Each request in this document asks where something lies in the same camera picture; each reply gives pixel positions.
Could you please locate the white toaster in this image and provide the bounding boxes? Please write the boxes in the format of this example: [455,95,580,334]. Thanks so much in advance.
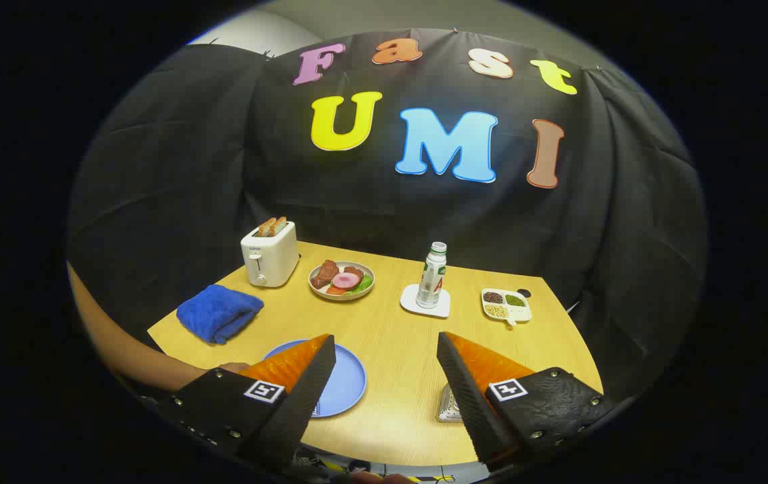
[241,220,300,288]

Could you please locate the metal wire basket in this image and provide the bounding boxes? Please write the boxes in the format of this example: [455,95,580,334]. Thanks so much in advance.
[436,383,465,423]

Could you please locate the blue round plate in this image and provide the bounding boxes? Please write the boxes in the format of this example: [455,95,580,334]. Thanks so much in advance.
[263,339,367,418]

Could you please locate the beige food plate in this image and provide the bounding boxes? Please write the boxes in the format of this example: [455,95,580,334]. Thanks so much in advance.
[309,260,376,301]

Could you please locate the blue folded towel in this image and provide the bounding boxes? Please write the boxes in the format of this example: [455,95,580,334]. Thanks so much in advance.
[176,284,265,346]

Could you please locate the white square coaster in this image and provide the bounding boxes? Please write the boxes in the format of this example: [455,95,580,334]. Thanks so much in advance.
[400,284,451,319]

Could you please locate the large brown meat piece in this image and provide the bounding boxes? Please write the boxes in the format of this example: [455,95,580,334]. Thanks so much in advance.
[311,260,340,290]

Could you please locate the white green-capped bottle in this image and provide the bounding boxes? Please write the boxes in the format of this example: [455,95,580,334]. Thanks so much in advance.
[416,242,448,309]

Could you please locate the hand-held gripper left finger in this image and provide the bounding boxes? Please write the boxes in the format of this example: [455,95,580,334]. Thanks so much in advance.
[159,334,336,473]

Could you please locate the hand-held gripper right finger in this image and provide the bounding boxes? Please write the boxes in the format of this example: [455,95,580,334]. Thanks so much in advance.
[436,331,617,473]

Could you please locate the white divided dish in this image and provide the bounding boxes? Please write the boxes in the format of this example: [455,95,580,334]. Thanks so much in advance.
[482,288,533,327]

